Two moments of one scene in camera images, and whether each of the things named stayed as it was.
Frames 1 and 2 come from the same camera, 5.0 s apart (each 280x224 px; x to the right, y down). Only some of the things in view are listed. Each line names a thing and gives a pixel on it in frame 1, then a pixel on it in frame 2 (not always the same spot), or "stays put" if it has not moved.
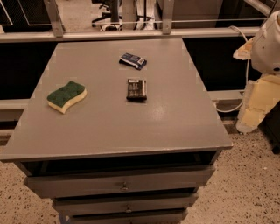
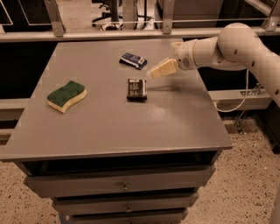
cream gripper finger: [244, 52] -> [177, 45]
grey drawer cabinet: [114, 161] stays put
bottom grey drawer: [168, 216] stays put
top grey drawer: [44, 185] stays put
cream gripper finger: [260, 97] -> [166, 66]
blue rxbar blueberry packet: [135, 61] stays put
